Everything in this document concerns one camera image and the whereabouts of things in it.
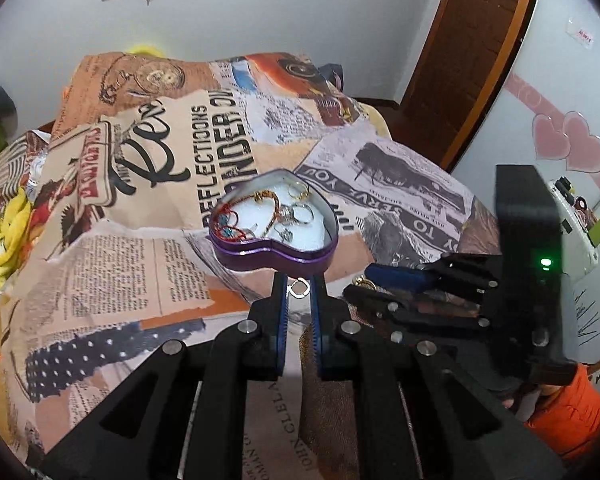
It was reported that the gold chain bracelet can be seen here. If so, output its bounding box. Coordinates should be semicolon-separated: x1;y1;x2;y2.
244;187;287;222

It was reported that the yellow cloth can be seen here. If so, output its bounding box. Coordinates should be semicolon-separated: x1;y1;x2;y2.
0;192;33;311

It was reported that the purple heart-shaped tin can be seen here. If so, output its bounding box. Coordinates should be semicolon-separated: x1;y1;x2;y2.
207;170;338;276

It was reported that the dark wooden door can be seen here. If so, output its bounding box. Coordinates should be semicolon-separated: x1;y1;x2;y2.
400;0;531;166

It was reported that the yellow plastic object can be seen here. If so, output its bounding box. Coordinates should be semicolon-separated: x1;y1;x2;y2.
125;44;168;59

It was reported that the newspaper print blanket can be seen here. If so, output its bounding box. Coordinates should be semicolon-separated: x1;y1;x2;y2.
0;50;506;480

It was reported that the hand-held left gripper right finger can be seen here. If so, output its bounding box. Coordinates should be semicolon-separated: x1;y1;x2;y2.
309;272;565;480

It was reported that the white red label sticker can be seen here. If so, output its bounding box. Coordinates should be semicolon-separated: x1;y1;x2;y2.
567;17;599;51

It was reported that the person's right hand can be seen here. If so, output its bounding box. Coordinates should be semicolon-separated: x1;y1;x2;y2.
500;384;548;418

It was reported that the dark blue bag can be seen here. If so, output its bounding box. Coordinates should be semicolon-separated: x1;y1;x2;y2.
320;62;347;92

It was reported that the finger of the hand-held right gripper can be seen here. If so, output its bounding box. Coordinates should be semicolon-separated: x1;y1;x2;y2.
342;285;501;357
364;254;501;307

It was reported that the red bead bracelet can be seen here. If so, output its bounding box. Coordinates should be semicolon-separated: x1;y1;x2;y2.
211;200;242;241

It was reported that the white heart-print sliding door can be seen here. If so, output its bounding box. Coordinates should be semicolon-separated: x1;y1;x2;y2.
450;0;600;376

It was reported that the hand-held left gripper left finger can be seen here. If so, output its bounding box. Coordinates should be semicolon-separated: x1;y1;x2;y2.
45;271;288;480

